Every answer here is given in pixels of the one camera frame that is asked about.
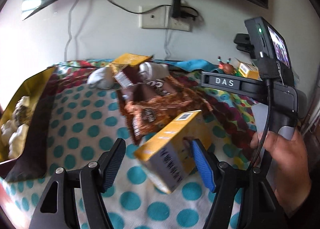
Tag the yellow 0.3MM snack bag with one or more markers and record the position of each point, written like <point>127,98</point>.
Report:
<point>128,59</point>

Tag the brown 0.3MM snack bag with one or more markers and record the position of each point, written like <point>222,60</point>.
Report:
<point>134,88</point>

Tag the yellow white medicine box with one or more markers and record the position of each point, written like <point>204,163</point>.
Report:
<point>167,156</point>

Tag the white wall socket plate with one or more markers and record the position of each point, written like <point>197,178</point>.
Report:
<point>160,19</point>

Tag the brown snail figurine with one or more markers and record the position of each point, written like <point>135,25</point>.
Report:
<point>226,67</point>

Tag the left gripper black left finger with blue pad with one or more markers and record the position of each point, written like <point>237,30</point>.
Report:
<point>57,205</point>

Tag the black camera clamp mount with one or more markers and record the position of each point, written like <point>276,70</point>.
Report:
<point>243,44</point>

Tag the black power adapter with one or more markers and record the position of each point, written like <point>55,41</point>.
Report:
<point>178,10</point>

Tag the gold rectangular tin box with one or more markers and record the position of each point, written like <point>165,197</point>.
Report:
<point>31,164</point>

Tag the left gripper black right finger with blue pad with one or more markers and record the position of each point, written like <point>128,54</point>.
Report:
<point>259,206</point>

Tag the black action camera with screen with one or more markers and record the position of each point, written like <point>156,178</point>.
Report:
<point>270,51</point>

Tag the small yellow box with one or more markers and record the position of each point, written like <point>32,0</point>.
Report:
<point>247,70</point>

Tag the brown patterned snack bag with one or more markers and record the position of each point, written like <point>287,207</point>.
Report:
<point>143,118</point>

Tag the person's right hand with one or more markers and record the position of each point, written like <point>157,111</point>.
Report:
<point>293,183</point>

